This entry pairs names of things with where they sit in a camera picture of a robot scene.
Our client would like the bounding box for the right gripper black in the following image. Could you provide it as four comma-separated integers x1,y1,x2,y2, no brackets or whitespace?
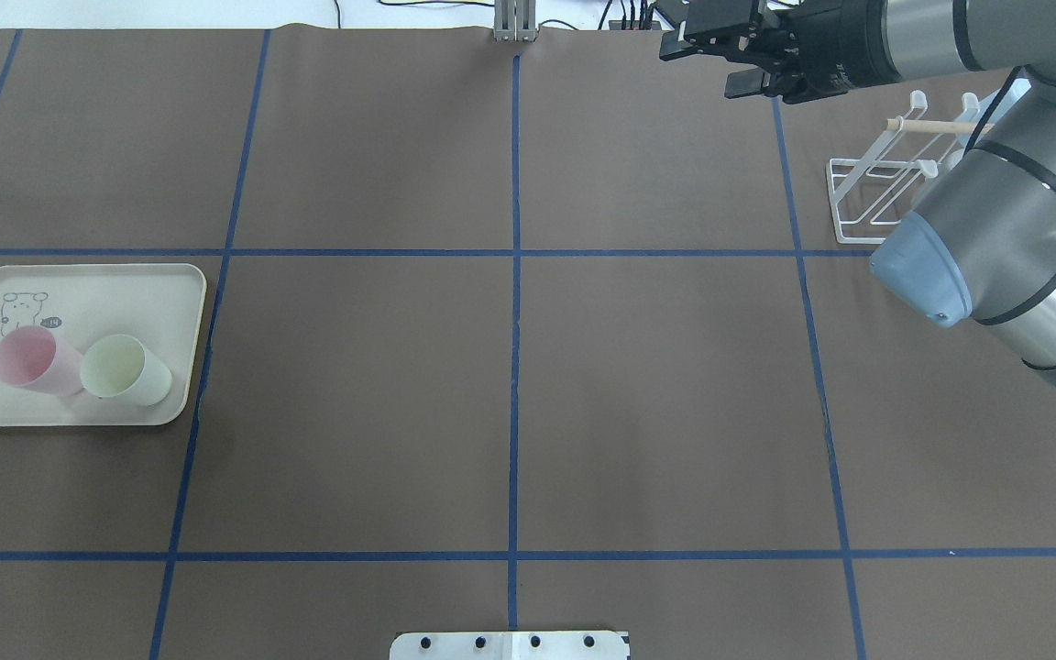
659,1,895,103

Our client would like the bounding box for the pink cup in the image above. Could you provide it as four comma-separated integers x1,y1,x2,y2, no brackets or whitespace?
0,325,83,397

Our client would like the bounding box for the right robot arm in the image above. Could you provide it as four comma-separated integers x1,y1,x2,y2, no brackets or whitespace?
659,1,1056,388

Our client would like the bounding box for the pale green cup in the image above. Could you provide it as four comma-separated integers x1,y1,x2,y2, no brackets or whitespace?
80,335,173,408

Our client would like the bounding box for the left USB hub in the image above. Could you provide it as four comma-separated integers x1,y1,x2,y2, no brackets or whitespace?
599,1,663,32

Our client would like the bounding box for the cream serving tray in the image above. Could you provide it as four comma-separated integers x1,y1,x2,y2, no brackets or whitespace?
0,263,208,427

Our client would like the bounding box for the aluminium frame post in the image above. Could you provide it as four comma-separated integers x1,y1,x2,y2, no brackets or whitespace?
491,0,539,42

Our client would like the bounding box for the white wire cup rack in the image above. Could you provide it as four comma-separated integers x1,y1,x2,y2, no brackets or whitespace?
825,89,996,246

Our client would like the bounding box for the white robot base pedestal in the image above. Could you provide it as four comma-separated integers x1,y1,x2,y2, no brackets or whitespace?
389,630,631,659

